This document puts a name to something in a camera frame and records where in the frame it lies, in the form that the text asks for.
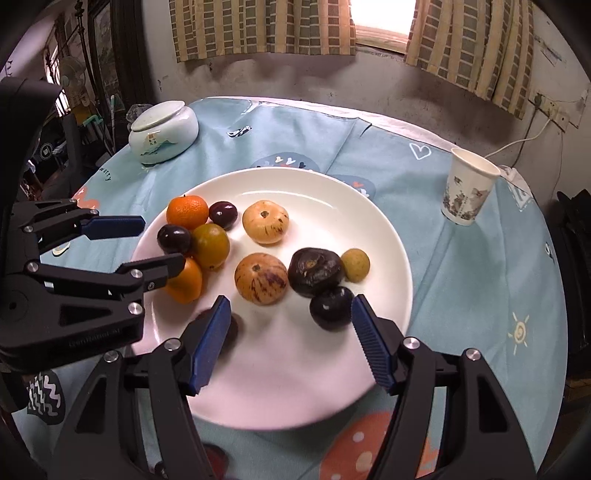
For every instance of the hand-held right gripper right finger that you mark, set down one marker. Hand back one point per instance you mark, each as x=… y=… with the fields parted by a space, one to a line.
x=374 y=341

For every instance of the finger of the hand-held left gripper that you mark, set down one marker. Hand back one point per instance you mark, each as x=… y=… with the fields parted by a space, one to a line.
x=152 y=272
x=115 y=226

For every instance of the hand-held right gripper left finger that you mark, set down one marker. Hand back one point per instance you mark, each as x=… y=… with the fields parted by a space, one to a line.
x=210 y=341

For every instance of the dark plum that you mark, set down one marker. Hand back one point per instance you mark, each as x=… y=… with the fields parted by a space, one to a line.
x=174 y=238
x=233 y=330
x=331 y=308
x=223 y=213

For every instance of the orange mandarin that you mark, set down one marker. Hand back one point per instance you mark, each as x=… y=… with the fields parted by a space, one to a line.
x=187 y=211
x=187 y=284

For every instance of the green yellow mandarin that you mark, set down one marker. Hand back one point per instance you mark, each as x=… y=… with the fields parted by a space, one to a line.
x=210 y=246

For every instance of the purple striped pepino melon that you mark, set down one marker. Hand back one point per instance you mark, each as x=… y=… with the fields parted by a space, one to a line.
x=261 y=278

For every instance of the white oval plate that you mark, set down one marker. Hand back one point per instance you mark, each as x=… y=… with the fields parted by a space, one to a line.
x=286 y=378

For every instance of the dark purple mangosteen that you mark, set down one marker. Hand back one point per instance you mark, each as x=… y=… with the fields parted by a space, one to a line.
x=316 y=272

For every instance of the yellow pepino melon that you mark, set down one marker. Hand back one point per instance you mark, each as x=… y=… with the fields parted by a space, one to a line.
x=265 y=221

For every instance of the small yellow fruit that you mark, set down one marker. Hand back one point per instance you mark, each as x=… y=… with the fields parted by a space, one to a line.
x=355 y=264

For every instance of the light blue printed tablecloth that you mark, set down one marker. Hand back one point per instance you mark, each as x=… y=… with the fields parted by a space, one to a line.
x=461 y=300

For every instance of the white lidded ceramic jar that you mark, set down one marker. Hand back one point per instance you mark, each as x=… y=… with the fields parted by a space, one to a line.
x=161 y=134

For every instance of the grey plastic bag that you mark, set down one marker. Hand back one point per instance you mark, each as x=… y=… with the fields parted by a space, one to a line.
x=137 y=112

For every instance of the red plum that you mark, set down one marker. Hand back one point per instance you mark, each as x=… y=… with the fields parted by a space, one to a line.
x=217 y=461

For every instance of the white electric fan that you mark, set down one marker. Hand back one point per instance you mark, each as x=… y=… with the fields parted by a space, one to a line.
x=71 y=71

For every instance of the printed paper cup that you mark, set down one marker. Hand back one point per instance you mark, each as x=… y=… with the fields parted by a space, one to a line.
x=464 y=198

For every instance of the dark wooden cabinet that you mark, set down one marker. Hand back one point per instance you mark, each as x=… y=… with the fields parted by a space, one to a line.
x=124 y=46

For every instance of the white plug adapter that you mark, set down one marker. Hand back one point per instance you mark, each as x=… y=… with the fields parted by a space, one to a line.
x=508 y=173

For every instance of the black chair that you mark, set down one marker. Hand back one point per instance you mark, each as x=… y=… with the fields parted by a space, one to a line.
x=575 y=230

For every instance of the yellow green checked curtain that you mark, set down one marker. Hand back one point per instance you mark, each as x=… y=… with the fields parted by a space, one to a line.
x=471 y=46
x=258 y=27

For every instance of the bright window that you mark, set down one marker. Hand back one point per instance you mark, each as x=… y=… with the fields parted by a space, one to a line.
x=383 y=18

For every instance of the white wall power socket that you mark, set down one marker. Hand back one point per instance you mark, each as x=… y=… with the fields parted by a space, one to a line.
x=551 y=108

